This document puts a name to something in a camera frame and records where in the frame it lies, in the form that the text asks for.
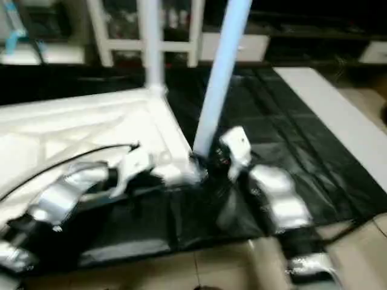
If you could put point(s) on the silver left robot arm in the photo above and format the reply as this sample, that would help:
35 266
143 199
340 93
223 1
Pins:
54 202

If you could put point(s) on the black metal frame leg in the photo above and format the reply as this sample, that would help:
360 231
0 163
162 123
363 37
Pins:
338 232

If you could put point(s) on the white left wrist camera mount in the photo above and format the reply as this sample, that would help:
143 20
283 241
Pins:
130 169

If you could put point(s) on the white plastic table top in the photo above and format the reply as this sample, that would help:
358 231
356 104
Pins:
72 127

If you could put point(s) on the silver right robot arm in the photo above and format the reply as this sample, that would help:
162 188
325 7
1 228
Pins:
281 205

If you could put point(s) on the dark low media cabinet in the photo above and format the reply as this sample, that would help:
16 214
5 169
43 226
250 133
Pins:
320 42

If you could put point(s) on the white glass door cabinet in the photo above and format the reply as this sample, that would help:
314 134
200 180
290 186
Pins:
115 42

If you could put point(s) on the black work mat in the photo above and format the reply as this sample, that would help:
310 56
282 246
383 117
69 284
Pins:
290 133

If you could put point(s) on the light blue plastic object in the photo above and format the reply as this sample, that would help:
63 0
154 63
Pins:
15 33

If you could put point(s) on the white flat board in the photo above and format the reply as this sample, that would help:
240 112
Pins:
338 115

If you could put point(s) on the white drawer unit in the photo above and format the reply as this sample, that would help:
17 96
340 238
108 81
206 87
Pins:
257 48

